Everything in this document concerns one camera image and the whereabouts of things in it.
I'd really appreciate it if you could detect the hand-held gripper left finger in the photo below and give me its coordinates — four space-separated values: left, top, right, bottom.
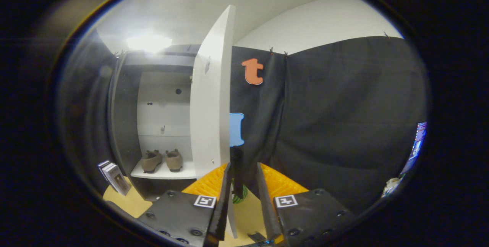
137 162 233 247

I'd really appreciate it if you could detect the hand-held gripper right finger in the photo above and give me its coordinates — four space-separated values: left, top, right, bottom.
255 162 356 247

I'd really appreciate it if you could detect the black cabinet door handle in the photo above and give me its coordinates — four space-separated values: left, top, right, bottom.
230 147 245 199

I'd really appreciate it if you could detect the brown fuzzy shoe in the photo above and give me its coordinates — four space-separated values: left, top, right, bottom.
141 150 163 174
165 149 184 172

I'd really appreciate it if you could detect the white shoe cabinet door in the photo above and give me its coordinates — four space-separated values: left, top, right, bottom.
190 5 239 239

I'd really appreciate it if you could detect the dark grey shoe cabinet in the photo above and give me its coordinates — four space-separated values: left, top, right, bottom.
108 44 203 202

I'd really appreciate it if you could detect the green striped red object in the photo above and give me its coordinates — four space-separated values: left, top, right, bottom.
232 184 249 205

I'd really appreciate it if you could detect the grey box with portrait print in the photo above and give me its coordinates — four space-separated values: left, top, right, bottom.
97 160 132 197

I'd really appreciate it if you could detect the white crumpled object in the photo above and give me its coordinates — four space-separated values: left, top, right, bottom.
381 177 401 198

